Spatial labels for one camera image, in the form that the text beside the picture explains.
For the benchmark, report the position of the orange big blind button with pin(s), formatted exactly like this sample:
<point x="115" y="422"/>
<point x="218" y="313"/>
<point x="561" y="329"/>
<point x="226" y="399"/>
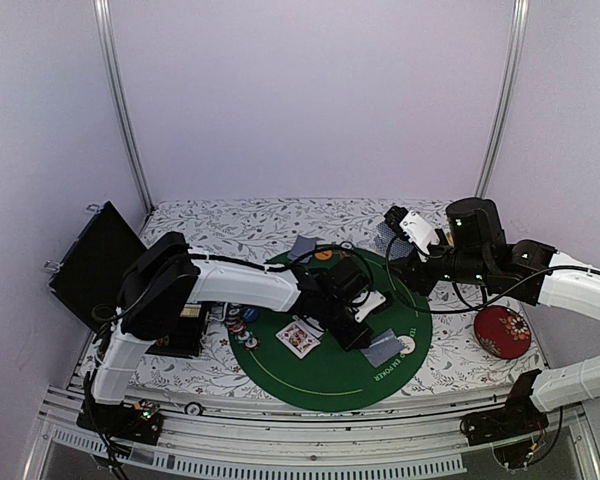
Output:
<point x="324" y="255"/>

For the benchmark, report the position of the white dealer button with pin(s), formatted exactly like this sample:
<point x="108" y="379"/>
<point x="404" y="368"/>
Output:
<point x="408" y="345"/>

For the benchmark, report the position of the left aluminium frame post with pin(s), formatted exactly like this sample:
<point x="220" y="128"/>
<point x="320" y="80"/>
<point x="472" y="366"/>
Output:
<point x="104" y="25"/>

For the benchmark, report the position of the blue playing card deck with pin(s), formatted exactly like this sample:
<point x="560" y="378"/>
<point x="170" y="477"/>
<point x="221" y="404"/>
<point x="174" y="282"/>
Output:
<point x="385" y="242"/>

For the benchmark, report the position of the blue small blind button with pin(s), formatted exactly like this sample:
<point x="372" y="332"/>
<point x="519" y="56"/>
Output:
<point x="249" y="314"/>

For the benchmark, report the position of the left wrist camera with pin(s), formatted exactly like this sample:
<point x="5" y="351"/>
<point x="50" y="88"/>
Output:
<point x="370" y="302"/>

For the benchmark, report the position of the face-up king card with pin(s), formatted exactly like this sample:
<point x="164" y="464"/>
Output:
<point x="298" y="339"/>

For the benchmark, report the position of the dealt blue card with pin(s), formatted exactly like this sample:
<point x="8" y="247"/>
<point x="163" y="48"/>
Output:
<point x="302" y="247"/>
<point x="382" y="348"/>

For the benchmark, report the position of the red floral round pouch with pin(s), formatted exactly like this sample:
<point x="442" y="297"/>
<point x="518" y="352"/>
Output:
<point x="502" y="332"/>

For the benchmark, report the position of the round green poker mat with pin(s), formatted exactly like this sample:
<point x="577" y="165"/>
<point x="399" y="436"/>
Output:
<point x="330" y="379"/>

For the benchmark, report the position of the front aluminium rail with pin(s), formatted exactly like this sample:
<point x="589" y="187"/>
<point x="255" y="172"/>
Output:
<point x="399" y="438"/>

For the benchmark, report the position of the right aluminium frame post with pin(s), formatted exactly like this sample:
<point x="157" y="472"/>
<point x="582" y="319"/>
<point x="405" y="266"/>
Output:
<point x="513" y="57"/>

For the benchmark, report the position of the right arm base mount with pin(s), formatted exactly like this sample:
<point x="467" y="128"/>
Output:
<point x="518" y="416"/>

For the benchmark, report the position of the floral white tablecloth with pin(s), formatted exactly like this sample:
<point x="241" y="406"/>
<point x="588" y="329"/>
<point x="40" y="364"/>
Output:
<point x="259" y="230"/>

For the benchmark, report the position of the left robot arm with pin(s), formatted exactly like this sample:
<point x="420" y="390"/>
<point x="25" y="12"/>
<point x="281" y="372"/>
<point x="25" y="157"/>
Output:
<point x="169" y="275"/>

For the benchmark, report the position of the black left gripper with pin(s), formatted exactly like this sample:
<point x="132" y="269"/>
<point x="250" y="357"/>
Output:
<point x="355" y="342"/>

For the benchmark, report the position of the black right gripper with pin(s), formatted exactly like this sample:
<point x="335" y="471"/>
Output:
<point x="414" y="273"/>

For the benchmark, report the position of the black poker chip case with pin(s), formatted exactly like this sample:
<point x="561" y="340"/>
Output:
<point x="107" y="267"/>

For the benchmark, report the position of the aluminium frame post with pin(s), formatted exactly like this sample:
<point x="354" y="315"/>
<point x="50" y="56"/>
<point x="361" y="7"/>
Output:
<point x="104" y="25"/>
<point x="513" y="57"/>

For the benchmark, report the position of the fallen chip on rail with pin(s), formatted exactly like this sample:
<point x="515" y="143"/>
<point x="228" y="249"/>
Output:
<point x="193" y="409"/>

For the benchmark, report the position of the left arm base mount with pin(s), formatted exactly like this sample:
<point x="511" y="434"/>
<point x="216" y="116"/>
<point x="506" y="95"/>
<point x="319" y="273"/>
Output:
<point x="139" y="423"/>

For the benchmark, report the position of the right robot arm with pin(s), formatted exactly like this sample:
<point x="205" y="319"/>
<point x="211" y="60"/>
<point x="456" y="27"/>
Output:
<point x="475" y="251"/>

